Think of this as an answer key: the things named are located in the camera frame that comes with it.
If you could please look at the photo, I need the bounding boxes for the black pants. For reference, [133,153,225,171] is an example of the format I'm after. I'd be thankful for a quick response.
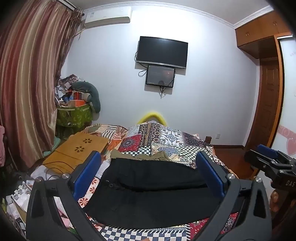
[83,157,223,229]

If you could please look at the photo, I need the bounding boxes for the thin black cable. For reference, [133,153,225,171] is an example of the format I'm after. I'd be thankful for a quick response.
[43,161,77,181]

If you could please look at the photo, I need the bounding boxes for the pile of white clutter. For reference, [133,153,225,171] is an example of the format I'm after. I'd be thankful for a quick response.
[4,166,48,233]

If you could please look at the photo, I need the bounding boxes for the black monitor cable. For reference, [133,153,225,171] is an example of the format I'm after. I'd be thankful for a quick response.
[159,80,170,99]

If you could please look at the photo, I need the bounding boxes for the striped pink curtain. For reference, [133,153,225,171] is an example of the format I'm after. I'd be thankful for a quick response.
[0,0,80,164]

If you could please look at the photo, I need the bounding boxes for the black wall television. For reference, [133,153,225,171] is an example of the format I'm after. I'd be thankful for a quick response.
[136,36,188,70]

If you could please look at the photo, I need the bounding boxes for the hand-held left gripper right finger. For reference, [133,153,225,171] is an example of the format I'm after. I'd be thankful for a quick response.
[193,151,273,241]

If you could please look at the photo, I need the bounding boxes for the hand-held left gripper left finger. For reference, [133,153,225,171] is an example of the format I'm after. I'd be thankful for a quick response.
[26,151,105,241]

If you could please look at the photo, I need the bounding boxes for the small wall monitor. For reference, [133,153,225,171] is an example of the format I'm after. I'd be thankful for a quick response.
[145,65,176,89]

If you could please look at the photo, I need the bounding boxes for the wooden overhead cabinet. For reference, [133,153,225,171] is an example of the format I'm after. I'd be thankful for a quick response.
[234,10,292,59]

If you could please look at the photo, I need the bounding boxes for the green patterned storage box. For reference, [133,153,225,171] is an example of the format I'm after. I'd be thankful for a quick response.
[56,103,93,128]

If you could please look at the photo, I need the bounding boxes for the white air conditioner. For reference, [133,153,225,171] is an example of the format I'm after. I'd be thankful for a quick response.
[83,6,132,29]

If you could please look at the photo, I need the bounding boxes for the patchwork printed bedspread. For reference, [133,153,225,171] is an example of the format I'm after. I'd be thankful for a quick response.
[76,121,239,241]

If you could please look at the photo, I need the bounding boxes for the khaki pants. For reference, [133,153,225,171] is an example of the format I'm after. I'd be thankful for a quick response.
[110,148,172,163]

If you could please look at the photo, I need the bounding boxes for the yellow curved cushion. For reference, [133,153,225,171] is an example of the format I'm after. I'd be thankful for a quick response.
[136,111,167,126]

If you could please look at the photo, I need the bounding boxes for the white floral sheet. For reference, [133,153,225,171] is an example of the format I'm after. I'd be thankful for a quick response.
[77,159,112,207]

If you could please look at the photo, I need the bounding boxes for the grey-green long pillow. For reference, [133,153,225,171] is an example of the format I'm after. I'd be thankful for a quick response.
[71,81,102,113]

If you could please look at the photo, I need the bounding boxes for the wooden lap desk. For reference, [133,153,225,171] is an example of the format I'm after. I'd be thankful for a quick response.
[43,132,110,175]

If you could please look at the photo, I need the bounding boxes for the pink cloth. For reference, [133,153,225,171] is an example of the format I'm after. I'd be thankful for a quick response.
[0,125,6,168]

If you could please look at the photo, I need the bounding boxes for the person's right hand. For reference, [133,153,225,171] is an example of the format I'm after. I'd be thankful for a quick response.
[269,189,282,213]

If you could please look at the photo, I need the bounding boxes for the pile of papers and boxes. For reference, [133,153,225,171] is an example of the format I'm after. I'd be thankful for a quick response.
[54,74,91,110]

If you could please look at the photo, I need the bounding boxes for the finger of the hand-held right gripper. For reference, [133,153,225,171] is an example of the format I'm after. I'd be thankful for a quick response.
[244,150,278,174]
[256,144,282,161]

